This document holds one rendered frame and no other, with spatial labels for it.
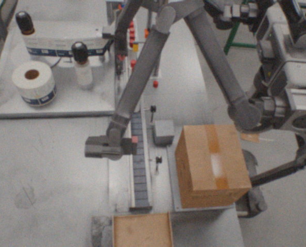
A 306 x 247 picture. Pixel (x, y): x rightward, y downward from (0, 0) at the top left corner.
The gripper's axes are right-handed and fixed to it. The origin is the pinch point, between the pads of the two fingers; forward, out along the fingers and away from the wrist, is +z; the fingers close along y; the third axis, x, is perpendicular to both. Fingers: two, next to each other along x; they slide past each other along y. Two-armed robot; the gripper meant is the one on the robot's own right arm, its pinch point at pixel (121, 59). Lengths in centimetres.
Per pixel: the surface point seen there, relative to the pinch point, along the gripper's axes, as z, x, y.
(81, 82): 7.8, -23.5, 9.8
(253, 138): 101, 122, -2
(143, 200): 14, 8, 78
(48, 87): 3.4, -39.7, 17.2
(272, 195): 102, 123, 54
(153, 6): -30.2, 16.2, -5.3
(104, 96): 13.9, -10.4, 16.1
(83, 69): -2.3, -20.7, 10.1
